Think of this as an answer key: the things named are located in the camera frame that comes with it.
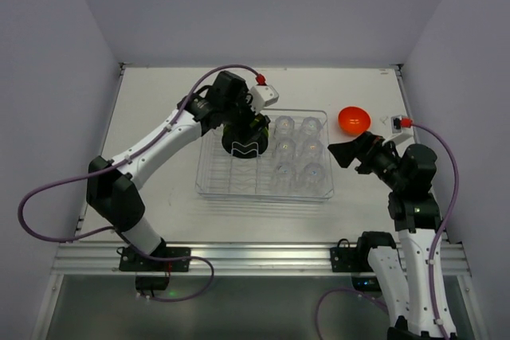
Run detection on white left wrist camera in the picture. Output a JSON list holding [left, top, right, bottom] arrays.
[[249, 84, 280, 114]]

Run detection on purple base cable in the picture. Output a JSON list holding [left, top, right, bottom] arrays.
[[115, 248, 215, 303], [316, 288, 391, 340]]

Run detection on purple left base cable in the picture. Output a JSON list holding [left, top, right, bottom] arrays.
[[115, 248, 215, 303]]

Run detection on clear plastic dish rack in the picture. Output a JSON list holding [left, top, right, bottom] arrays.
[[195, 109, 334, 202]]

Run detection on orange plastic bowl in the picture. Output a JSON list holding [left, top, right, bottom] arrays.
[[338, 106, 371, 136]]

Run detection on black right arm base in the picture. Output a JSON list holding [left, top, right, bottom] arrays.
[[329, 238, 362, 273]]

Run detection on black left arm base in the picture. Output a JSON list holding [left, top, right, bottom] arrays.
[[119, 246, 191, 273]]

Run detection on black plate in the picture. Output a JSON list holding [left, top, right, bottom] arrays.
[[222, 129, 269, 159]]

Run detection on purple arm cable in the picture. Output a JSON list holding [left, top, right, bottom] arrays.
[[402, 116, 460, 333], [17, 63, 266, 243]]

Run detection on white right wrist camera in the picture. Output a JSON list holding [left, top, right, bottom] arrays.
[[384, 115, 414, 146]]

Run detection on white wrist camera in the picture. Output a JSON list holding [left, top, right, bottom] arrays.
[[249, 84, 280, 114], [384, 115, 414, 146]]

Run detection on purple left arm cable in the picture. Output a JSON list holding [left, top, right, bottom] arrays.
[[17, 63, 266, 243]]

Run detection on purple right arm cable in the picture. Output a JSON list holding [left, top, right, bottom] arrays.
[[402, 116, 460, 333]]

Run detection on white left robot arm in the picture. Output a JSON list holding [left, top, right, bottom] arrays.
[[86, 66, 279, 260]]

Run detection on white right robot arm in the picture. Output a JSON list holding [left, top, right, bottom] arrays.
[[328, 131, 458, 339]]

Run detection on aluminium mounting rail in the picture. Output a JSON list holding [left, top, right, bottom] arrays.
[[51, 241, 471, 277]]

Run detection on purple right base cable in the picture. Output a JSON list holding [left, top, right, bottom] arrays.
[[316, 288, 391, 340]]

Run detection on green plate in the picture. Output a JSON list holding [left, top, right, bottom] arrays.
[[222, 114, 270, 144]]

